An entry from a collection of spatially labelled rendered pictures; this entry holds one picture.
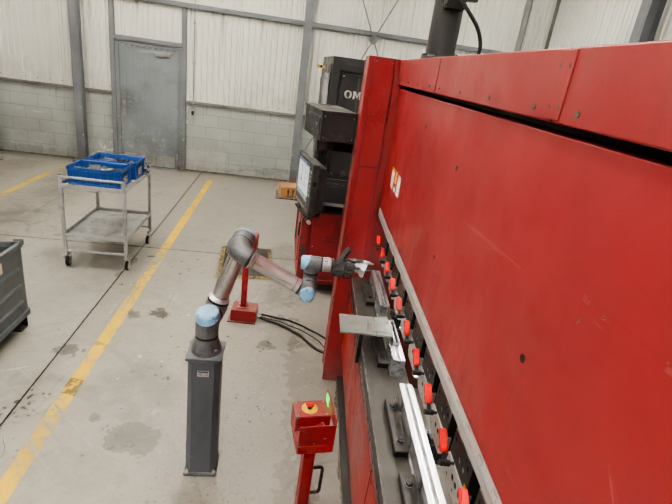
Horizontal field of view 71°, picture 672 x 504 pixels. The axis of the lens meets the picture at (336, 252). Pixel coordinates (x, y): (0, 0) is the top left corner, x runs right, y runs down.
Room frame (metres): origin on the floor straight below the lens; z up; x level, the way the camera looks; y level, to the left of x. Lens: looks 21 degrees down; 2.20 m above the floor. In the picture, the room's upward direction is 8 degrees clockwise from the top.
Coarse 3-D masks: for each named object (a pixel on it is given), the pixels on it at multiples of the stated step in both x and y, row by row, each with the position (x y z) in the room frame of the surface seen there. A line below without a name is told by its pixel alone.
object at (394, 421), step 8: (392, 400) 1.68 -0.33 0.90; (392, 416) 1.58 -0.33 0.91; (400, 416) 1.59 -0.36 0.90; (392, 424) 1.53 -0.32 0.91; (400, 424) 1.54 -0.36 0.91; (392, 432) 1.48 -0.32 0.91; (400, 432) 1.49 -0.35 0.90; (392, 440) 1.45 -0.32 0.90; (392, 448) 1.42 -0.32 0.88; (400, 448) 1.40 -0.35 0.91; (400, 456) 1.39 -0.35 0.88
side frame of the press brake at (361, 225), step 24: (384, 72) 2.98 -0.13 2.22; (360, 96) 3.19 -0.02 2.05; (384, 96) 2.98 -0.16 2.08; (360, 120) 2.97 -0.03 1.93; (384, 120) 2.99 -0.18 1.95; (360, 144) 2.97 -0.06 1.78; (384, 144) 2.99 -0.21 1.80; (360, 168) 2.98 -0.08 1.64; (384, 168) 2.99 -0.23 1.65; (360, 192) 2.98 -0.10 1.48; (360, 216) 2.98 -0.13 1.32; (360, 240) 2.98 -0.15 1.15; (336, 288) 2.97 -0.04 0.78; (336, 312) 2.98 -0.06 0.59; (336, 336) 2.98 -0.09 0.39; (336, 360) 2.98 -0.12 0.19; (408, 360) 3.02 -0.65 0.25
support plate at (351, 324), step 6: (342, 318) 2.16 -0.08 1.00; (348, 318) 2.17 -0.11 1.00; (354, 318) 2.18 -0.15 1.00; (360, 318) 2.19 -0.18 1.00; (366, 318) 2.20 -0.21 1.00; (372, 318) 2.21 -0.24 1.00; (378, 318) 2.22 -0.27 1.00; (384, 318) 2.23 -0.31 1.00; (342, 324) 2.10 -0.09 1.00; (348, 324) 2.11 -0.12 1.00; (354, 324) 2.12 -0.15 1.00; (360, 324) 2.13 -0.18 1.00; (366, 324) 2.14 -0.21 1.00; (342, 330) 2.04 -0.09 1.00; (348, 330) 2.05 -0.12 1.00; (354, 330) 2.06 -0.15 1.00; (360, 330) 2.07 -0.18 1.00; (366, 330) 2.08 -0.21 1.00; (372, 330) 2.08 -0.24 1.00; (378, 336) 2.05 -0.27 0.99; (384, 336) 2.05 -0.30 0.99; (390, 336) 2.05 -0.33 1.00
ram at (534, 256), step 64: (448, 128) 1.76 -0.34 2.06; (512, 128) 1.20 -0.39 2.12; (384, 192) 2.89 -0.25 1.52; (448, 192) 1.59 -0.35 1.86; (512, 192) 1.10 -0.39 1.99; (576, 192) 0.85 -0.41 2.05; (640, 192) 0.69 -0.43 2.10; (448, 256) 1.44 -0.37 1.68; (512, 256) 1.01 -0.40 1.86; (576, 256) 0.79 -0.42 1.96; (640, 256) 0.64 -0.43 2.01; (448, 320) 1.30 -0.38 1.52; (512, 320) 0.93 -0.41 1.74; (576, 320) 0.73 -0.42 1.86; (640, 320) 0.60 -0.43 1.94; (512, 384) 0.85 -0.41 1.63; (576, 384) 0.67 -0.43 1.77; (640, 384) 0.55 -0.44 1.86; (512, 448) 0.78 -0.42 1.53; (576, 448) 0.62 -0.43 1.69; (640, 448) 0.51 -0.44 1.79
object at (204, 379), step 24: (192, 360) 1.95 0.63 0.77; (216, 360) 1.96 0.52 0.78; (192, 384) 1.95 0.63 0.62; (216, 384) 1.98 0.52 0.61; (192, 408) 1.95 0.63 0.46; (216, 408) 1.99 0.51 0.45; (192, 432) 1.95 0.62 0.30; (216, 432) 2.00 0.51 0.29; (192, 456) 1.95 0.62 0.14; (216, 456) 2.03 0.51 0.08
